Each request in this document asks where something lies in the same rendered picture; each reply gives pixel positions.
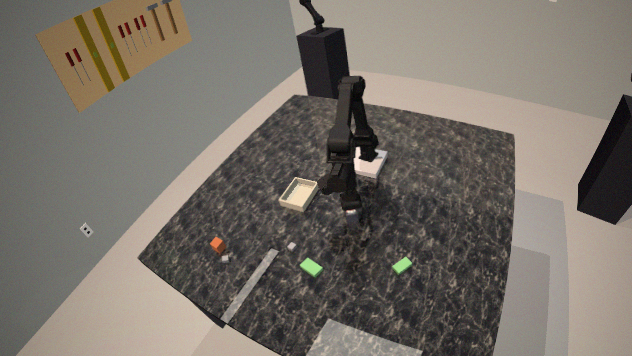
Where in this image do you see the orange cube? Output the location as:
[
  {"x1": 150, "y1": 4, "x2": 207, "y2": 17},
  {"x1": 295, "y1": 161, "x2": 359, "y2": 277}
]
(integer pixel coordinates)
[{"x1": 210, "y1": 237, "x2": 226, "y2": 253}]

